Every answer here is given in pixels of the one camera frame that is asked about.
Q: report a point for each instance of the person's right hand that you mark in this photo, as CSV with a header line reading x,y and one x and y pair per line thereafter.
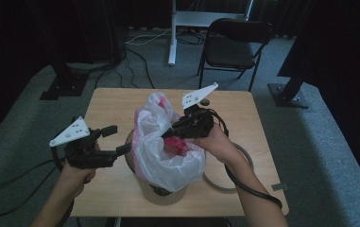
x,y
220,145

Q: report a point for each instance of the grey tape piece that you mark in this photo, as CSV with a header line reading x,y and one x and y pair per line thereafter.
x,y
279,186

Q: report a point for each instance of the white desk frame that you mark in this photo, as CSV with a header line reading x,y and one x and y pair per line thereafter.
x,y
173,38

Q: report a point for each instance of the white plastic trash bag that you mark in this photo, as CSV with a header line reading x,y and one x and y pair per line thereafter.
x,y
162,167

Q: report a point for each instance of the red crumpled plastic waste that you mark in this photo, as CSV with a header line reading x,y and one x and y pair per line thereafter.
x,y
176,145

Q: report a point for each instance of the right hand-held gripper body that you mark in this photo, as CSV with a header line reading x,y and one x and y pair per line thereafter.
x,y
199,123

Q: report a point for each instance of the black folding chair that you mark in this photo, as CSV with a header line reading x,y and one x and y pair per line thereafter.
x,y
229,52

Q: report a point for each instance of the black stand with base plate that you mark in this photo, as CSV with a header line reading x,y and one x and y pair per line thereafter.
x,y
64,86
289,94

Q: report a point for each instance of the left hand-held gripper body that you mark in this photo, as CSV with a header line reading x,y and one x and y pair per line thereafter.
x,y
83,156

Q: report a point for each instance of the person's left hand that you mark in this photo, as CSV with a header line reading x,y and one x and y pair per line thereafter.
x,y
75,178

